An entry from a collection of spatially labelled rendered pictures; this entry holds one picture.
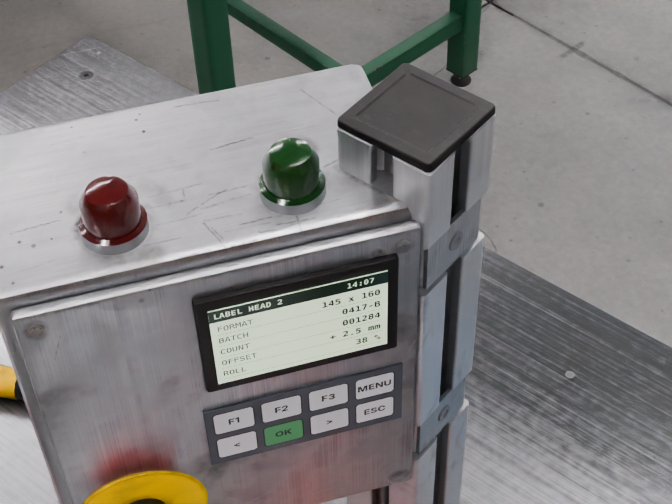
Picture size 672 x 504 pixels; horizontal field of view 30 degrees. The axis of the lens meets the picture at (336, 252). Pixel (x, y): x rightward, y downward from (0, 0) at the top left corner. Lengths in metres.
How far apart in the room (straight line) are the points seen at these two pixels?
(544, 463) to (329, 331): 0.70
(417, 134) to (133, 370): 0.14
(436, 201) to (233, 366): 0.11
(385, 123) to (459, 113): 0.03
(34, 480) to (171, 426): 0.68
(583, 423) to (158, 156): 0.78
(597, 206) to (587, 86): 0.38
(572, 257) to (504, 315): 1.21
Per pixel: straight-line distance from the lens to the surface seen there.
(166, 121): 0.53
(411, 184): 0.48
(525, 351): 1.27
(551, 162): 2.69
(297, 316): 0.49
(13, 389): 1.25
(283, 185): 0.47
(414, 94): 0.50
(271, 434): 0.56
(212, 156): 0.51
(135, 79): 1.59
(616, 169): 2.70
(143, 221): 0.48
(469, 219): 0.52
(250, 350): 0.50
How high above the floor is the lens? 1.82
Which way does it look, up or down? 47 degrees down
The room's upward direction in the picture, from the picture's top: 2 degrees counter-clockwise
